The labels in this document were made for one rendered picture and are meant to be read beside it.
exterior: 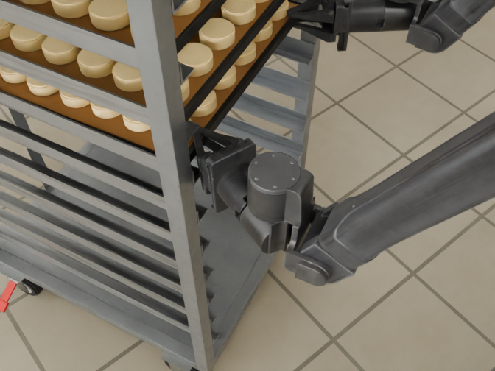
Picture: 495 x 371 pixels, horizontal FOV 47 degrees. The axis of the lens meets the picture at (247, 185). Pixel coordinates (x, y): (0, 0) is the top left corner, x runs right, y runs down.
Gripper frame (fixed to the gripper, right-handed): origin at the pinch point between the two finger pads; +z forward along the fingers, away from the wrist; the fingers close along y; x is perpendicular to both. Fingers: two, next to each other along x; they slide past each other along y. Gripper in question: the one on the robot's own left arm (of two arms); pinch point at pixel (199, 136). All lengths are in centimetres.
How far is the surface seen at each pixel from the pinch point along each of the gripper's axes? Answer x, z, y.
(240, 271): -12, 11, -64
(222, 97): -6.8, 5.4, -0.4
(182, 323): 8, 2, -54
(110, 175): 11.7, 8.1, -8.8
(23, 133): 19.6, 26.0, -10.7
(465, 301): -61, -21, -80
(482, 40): -145, 53, -79
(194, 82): -1.4, 2.9, 6.9
